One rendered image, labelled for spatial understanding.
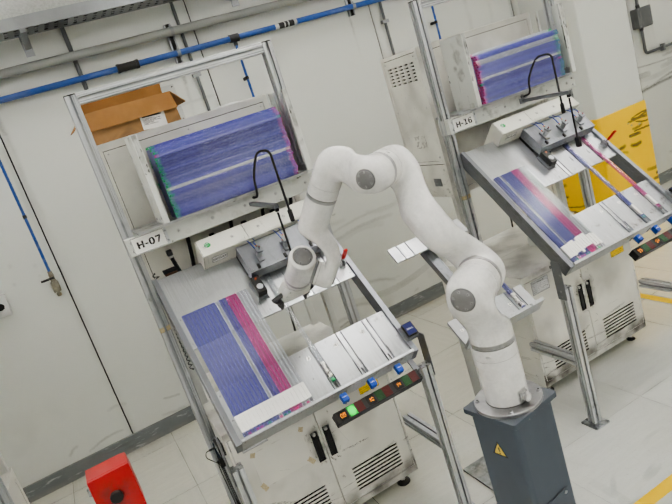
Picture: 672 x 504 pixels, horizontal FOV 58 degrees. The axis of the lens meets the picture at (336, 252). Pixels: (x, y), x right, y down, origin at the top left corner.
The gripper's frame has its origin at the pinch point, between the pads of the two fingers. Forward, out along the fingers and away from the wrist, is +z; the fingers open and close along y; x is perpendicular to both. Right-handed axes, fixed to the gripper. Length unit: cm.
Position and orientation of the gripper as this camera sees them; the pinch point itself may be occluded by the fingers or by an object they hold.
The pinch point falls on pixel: (292, 299)
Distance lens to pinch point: 211.9
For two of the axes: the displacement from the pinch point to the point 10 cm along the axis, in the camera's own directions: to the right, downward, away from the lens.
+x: 5.0, 7.9, -3.5
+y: -8.5, 3.7, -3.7
